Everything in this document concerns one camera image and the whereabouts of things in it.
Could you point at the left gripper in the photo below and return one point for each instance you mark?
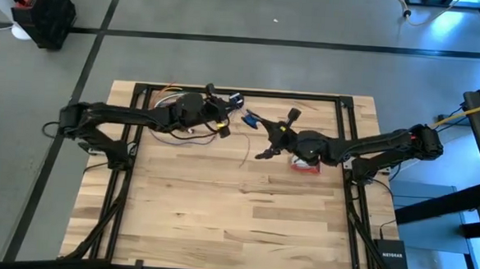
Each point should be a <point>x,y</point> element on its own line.
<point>214,108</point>

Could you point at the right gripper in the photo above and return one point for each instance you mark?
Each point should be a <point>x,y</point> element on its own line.
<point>283,137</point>

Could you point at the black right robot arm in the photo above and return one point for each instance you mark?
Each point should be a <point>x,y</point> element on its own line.
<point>379,144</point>

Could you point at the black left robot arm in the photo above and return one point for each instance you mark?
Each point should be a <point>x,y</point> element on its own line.
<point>113,113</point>

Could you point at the black white connector plug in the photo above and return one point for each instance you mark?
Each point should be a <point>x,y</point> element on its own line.
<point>190,130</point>

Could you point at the red tape dispenser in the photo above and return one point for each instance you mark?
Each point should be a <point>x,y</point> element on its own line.
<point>304,169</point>

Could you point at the grey floor platform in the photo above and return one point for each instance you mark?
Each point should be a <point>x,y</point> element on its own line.
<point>432,239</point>

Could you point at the black bin red contents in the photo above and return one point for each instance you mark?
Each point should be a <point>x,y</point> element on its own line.
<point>52,17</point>

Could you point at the black stand base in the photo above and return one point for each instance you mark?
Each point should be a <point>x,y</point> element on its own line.
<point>436,3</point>

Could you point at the white round object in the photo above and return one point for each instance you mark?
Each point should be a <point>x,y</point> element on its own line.
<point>20,33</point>

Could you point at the black Netgear network switch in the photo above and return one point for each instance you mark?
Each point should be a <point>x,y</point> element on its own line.
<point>392,258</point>

